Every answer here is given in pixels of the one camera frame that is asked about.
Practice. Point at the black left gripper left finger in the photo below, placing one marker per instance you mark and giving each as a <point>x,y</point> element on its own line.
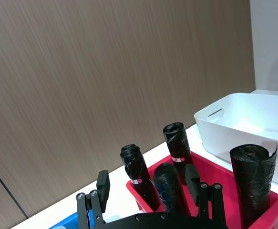
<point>103,188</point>

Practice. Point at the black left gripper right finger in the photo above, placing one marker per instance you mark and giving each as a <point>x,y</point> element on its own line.
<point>193,181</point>

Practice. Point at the red plastic bin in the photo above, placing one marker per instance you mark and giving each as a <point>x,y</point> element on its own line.
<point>210,168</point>

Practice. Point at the black bag roll, blue band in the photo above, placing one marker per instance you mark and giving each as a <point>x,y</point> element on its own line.
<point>166,182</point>

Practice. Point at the black bag roll, red label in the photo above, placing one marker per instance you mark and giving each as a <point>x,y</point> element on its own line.
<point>135,167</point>
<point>177,143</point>

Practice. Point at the blue plastic bin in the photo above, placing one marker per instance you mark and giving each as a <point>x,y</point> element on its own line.
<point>67,221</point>

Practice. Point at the thick black bag roll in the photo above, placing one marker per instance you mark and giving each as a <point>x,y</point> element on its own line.
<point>250,181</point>

